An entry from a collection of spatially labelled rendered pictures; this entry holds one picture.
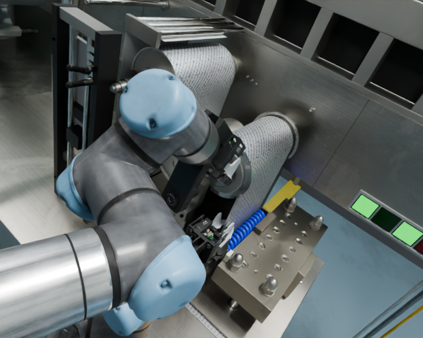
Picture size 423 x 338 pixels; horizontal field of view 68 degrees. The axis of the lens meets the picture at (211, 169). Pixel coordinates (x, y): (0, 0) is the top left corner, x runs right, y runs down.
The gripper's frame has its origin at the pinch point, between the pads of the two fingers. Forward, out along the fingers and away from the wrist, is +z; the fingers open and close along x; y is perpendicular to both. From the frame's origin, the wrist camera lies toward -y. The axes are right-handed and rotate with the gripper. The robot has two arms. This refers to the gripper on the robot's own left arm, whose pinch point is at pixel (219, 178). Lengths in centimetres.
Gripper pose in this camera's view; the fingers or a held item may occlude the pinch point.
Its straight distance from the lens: 66.1
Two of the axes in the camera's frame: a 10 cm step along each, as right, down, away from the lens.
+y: 6.0, -8.0, 0.2
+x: -7.6, -5.5, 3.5
